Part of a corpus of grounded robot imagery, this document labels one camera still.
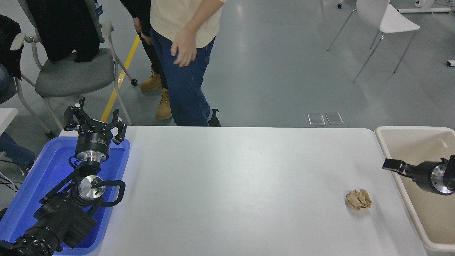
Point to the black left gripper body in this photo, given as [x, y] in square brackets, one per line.
[92, 140]

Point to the grey padded chair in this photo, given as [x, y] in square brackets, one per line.
[71, 76]

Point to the white desk frame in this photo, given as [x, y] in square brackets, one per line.
[423, 10]

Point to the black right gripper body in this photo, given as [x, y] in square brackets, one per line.
[423, 176]

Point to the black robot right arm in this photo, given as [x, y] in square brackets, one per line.
[442, 176]

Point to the white plastic chair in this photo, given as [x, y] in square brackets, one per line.
[384, 16]

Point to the clear floor plate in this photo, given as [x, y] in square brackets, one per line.
[334, 118]
[316, 120]

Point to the white floor fixture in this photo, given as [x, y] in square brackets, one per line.
[450, 63]

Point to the crumpled tan paper ball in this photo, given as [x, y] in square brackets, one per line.
[359, 199]

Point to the large pale bin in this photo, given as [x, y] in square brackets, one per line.
[408, 142]

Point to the person's hand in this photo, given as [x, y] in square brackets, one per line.
[138, 26]
[146, 39]
[185, 48]

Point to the blue plastic tray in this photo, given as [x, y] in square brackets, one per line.
[32, 185]

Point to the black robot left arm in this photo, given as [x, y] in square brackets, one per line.
[60, 217]

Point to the white side table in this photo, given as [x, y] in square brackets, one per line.
[7, 117]

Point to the person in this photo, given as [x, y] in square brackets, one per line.
[144, 7]
[185, 92]
[9, 46]

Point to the black coat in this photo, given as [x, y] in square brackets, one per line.
[60, 32]

